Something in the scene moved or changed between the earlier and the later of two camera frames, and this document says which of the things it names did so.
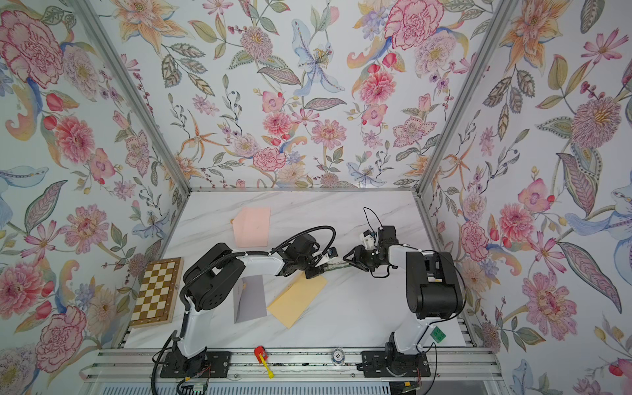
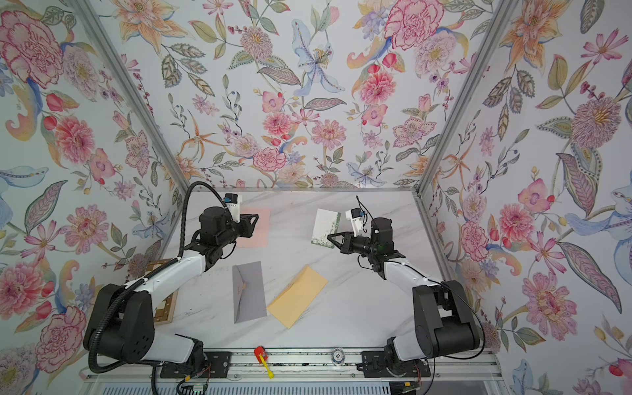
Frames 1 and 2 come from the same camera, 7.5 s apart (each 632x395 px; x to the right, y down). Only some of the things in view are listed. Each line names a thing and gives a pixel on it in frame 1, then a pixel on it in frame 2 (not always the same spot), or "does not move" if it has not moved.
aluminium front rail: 144,366 does not move
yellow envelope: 292,303 does not move
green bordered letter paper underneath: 335,265 -> 326,223
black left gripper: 318,270 -> 246,229
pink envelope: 252,226 does not move
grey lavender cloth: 249,299 does not move
